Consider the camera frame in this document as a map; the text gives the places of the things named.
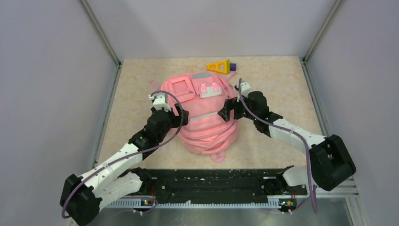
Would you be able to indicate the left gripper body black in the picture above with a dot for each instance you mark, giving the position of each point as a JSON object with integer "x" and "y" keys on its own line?
{"x": 175, "y": 121}

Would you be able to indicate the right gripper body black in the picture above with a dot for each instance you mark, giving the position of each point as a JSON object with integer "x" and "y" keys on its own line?
{"x": 240, "y": 110}

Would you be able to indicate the pink student backpack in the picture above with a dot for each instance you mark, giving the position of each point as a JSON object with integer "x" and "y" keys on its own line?
{"x": 202, "y": 95}

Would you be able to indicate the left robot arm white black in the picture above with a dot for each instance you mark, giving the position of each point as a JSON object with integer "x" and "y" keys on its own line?
{"x": 84, "y": 196}

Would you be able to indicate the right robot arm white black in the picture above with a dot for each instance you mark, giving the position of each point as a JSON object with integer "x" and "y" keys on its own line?
{"x": 328, "y": 161}

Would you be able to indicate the yellow triangle toy purple cap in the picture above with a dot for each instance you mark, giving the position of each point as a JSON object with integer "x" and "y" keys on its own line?
{"x": 224, "y": 67}

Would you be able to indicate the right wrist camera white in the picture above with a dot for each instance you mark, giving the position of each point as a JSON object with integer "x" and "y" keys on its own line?
{"x": 243, "y": 88}

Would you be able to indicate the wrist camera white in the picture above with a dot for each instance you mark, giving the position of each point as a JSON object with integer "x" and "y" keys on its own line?
{"x": 160, "y": 102}
{"x": 243, "y": 88}

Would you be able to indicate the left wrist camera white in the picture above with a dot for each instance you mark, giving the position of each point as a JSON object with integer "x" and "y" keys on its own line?
{"x": 160, "y": 102}

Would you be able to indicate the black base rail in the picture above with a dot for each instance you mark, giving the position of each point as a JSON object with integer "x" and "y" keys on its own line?
{"x": 215, "y": 186}

